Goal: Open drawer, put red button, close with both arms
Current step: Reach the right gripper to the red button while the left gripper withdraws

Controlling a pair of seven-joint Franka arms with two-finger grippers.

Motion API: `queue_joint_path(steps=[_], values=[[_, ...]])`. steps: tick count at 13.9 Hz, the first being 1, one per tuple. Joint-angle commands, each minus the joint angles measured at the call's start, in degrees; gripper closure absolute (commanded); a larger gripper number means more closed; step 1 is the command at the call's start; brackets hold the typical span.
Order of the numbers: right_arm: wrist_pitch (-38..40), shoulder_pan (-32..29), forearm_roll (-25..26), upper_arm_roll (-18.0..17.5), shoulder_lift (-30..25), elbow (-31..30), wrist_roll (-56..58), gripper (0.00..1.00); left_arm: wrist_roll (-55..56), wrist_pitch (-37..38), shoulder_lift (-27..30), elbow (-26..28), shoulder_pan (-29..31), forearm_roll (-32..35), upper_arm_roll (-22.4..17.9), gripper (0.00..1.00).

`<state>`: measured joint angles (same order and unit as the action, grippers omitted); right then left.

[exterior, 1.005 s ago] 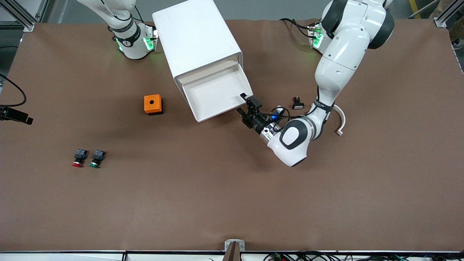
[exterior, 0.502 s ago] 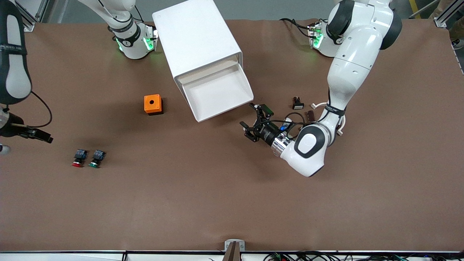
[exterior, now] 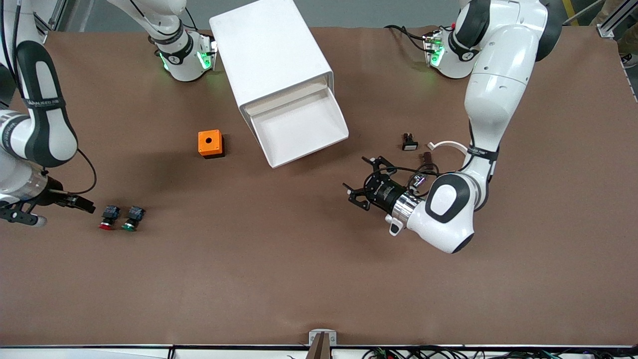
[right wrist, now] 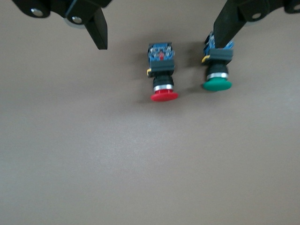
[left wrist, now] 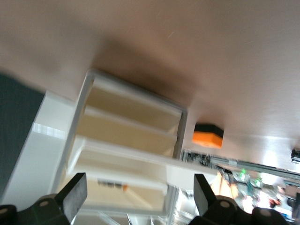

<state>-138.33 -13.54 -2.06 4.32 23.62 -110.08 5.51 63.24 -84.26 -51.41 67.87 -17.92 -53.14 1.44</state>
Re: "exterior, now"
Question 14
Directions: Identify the grey metal mounting bracket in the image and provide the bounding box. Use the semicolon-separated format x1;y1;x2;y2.
309;329;337;347

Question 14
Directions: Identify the black cable bundle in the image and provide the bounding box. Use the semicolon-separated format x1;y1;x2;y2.
361;346;638;359

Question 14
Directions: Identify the aluminium frame profile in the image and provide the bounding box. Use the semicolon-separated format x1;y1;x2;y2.
47;0;69;31
597;0;638;39

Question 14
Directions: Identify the person in beige trousers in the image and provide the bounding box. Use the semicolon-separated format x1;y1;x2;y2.
591;0;638;68

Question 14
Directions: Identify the white drawer cabinet shell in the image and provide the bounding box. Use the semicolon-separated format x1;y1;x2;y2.
208;0;334;120

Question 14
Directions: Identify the orange box with hole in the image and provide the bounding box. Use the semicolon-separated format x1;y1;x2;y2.
198;130;225;160

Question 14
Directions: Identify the brown camera post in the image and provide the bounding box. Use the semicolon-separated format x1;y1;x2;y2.
305;333;332;359

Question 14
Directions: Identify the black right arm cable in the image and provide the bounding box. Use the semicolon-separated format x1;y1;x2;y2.
0;0;98;196

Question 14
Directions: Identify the green push button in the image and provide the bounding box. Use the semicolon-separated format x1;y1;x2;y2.
122;205;146;232

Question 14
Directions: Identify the white semicircular clamp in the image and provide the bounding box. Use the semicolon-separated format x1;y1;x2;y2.
427;141;470;156

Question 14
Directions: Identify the black base cable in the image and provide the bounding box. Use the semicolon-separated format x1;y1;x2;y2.
385;24;430;53

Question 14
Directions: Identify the white cabinet drawer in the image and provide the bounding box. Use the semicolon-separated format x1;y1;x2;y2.
248;84;349;169
243;75;330;117

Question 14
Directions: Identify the white table edge rail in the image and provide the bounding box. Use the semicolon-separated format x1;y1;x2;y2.
0;346;638;359

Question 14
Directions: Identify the red push button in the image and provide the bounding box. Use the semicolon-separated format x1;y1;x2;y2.
98;205;122;231

